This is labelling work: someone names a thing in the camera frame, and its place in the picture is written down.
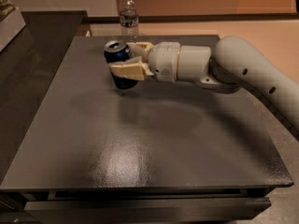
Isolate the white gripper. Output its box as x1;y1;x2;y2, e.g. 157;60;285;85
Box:
108;42;181;83

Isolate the blue pepsi can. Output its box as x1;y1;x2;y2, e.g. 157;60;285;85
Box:
104;39;138;90

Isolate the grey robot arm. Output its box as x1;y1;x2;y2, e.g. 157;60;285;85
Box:
104;35;299;138

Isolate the clear plastic water bottle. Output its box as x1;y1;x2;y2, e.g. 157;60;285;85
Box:
119;0;139;37

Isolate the white box with items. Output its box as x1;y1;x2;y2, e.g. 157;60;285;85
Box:
0;0;26;52

